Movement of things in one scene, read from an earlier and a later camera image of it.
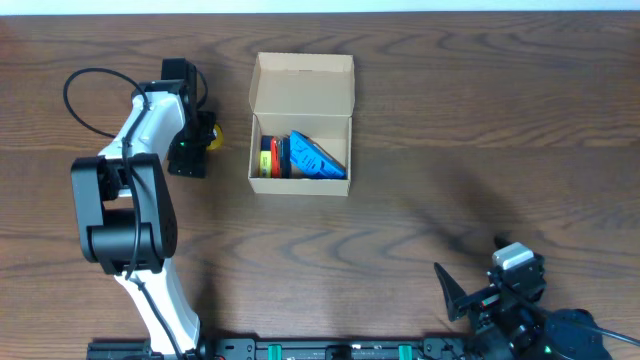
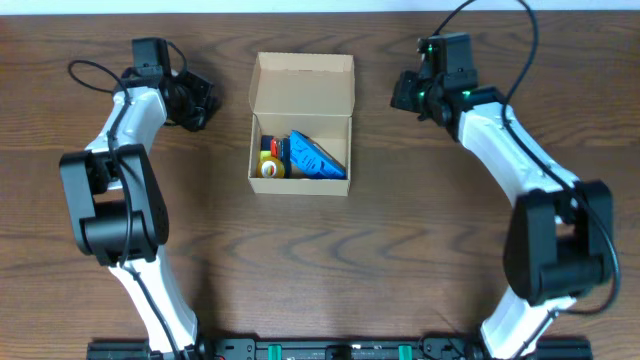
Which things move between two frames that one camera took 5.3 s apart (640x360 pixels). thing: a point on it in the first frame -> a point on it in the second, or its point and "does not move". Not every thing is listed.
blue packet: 312,161 does not move
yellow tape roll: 218,142 -> 270,167
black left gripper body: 190,143 -> 192,97
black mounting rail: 290,348 does not move
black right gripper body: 486,303 -> 413,93
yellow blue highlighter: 265,163 does not move
